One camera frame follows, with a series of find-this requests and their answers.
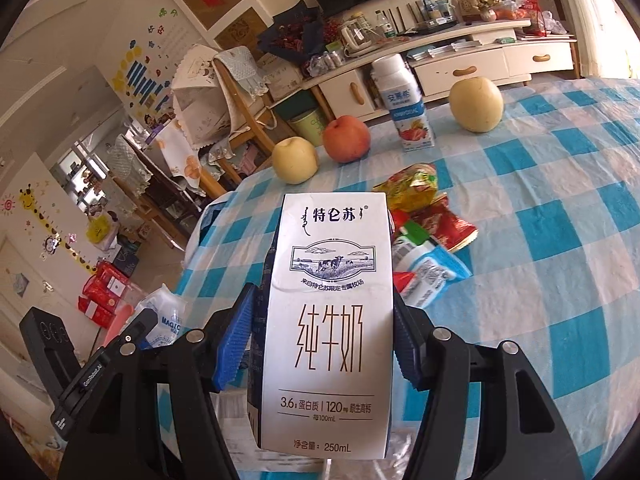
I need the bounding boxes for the pale lace chair cover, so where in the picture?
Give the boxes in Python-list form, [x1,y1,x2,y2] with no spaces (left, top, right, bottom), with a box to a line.
[214,46,267,97]

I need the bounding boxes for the white plastic bag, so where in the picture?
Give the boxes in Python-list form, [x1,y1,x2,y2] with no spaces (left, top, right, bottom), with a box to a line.
[542,10,569,35]

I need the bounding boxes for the dark wrapped red bouquet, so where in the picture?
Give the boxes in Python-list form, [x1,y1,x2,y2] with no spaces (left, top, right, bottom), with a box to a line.
[257,2,332,64]

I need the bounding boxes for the orange printed white cloth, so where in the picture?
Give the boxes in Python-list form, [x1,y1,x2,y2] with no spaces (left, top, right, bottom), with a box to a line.
[152,120,202,191]

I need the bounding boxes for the yellow giraffe wall sticker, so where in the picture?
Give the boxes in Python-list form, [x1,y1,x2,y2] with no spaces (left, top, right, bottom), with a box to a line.
[17,185,96,273]

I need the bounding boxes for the golden gift bag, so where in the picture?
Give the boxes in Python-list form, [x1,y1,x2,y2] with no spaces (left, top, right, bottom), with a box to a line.
[452,0,488,23]

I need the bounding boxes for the yellow red snack packet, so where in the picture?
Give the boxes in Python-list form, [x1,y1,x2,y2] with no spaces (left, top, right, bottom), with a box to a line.
[372,162,448,211]

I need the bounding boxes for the blue wall stickers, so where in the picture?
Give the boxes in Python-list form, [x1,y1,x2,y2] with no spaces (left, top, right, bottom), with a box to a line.
[112,7,179,107]

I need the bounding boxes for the red plastic bag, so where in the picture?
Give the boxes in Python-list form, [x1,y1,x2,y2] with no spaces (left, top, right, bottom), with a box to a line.
[517,0,547,37]

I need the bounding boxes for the red apple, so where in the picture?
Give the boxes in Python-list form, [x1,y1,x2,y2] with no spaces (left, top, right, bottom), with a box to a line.
[322,115,371,164]

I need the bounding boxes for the white yogurt drink bottle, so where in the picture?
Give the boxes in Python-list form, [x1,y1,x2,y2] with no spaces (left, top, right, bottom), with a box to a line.
[371,54,437,153]

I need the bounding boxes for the light green bin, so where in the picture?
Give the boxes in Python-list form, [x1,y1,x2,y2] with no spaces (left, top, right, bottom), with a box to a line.
[289,110,326,145]

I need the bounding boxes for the beige cardboard box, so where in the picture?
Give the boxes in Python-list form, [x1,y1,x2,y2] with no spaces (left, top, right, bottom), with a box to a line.
[257,52,306,101]

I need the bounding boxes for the wooden chair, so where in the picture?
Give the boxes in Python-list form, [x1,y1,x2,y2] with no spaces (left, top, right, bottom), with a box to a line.
[215,55,283,166]

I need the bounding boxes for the white tv cabinet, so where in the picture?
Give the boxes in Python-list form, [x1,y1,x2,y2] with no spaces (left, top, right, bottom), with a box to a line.
[300,19,576,122]

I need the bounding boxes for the red gift box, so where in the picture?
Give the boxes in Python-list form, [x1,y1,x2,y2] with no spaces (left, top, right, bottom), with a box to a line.
[77,290,117,329]
[94,260,133,307]

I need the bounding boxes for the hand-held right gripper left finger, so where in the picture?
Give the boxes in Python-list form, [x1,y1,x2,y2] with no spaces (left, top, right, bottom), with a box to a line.
[55,284,261,480]

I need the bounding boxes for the white glass kettle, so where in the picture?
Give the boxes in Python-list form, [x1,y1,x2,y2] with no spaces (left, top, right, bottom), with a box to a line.
[340,15,381,57]

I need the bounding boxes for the white printed chair cloth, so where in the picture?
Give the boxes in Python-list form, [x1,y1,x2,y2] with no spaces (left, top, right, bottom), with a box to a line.
[172,44,232,151]

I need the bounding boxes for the white blue plastic package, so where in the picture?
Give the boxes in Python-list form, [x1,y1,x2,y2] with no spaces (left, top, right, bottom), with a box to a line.
[134,285,187,351]

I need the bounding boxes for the clear plastic bottle green label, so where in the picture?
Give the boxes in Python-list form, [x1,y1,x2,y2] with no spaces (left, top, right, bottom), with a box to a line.
[375,10,396,41]

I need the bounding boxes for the yellow plastic bag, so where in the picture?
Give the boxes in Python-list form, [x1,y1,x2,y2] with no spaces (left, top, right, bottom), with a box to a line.
[87,212,118,242]

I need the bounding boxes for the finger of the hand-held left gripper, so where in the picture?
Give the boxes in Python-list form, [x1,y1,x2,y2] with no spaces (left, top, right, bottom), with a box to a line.
[102,311,157,354]

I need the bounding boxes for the white blue snack packet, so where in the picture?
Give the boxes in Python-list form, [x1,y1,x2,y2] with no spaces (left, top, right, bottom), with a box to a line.
[391,220,473,309]

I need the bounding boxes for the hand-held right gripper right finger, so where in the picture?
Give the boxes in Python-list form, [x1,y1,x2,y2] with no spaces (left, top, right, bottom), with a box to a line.
[392,287,586,480]

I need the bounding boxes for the blue and white snack bag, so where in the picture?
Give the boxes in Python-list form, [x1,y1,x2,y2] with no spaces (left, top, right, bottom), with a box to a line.
[248,191,396,461]

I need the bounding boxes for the blue white checked tablecloth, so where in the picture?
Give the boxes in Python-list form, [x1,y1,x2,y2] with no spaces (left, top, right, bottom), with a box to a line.
[182,76,640,480]

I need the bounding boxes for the pack of silver cans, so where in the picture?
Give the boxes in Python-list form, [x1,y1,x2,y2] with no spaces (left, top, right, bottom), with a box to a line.
[307,50,346,73]

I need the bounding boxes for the yellow pear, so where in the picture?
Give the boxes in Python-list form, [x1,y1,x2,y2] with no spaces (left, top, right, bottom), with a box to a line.
[271,136,319,184]
[448,76,504,133]

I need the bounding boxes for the white curtain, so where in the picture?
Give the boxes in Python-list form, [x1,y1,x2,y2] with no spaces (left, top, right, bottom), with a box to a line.
[547,0,607,79]

